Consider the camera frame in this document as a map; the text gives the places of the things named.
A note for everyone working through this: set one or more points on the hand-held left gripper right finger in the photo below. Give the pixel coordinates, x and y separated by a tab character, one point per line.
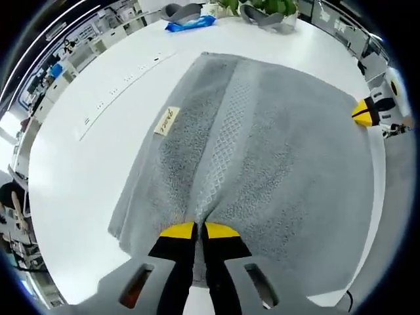
226	256

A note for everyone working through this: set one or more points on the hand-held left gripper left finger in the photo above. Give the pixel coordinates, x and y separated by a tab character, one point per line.
170	256

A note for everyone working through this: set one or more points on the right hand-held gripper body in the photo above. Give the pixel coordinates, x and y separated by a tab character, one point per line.
395	98

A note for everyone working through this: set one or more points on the grey towel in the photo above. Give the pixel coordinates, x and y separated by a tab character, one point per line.
262	147

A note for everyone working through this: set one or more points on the dark office desk row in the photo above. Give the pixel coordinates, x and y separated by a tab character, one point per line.
344	29

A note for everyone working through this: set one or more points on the white table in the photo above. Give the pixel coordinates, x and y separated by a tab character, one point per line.
98	180

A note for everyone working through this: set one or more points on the clear glass vase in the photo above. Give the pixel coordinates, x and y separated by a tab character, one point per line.
289	22

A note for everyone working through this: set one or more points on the grey slipper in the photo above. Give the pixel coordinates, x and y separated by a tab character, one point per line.
262	17
180	11

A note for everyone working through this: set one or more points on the green potted plant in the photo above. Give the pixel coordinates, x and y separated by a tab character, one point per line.
272	6

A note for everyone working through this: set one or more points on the white table socket panel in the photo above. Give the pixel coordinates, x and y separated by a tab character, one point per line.
128	95

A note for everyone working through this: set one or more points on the blue wipes packet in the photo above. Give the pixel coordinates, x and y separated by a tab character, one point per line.
192	23

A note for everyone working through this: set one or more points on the blue bin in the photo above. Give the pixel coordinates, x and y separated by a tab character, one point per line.
57	69

